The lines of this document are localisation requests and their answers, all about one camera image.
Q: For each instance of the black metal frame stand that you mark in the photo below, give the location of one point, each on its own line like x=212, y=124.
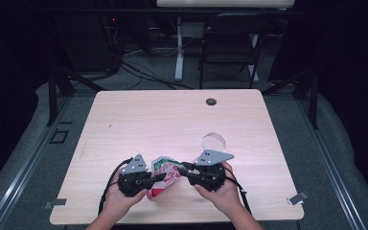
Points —
x=52, y=96
x=313, y=102

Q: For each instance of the person's right hand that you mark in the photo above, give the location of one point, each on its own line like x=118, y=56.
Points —
x=223, y=198

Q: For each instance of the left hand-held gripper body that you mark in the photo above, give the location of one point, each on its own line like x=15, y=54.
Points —
x=134, y=183

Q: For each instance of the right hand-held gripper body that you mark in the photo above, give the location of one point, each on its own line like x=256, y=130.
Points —
x=209, y=177

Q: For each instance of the grey tape piece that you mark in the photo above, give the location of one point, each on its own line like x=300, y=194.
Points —
x=56, y=202
x=297, y=198

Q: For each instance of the clear jar with flip lid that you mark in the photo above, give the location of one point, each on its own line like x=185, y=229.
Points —
x=214, y=142

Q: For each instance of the pink and white plastic bag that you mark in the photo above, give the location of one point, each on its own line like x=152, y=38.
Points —
x=164, y=169

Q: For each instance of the person's left hand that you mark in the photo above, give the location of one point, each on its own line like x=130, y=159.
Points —
x=118, y=201

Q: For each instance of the aluminium floor rail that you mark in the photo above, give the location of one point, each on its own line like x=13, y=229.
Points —
x=332, y=166
x=22, y=166

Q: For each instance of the white desk with legs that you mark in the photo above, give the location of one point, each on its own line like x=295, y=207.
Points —
x=179, y=48

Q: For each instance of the black equipment cabinet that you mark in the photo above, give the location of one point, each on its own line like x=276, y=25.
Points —
x=86, y=44

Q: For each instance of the black folding chair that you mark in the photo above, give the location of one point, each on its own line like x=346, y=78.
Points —
x=230, y=38

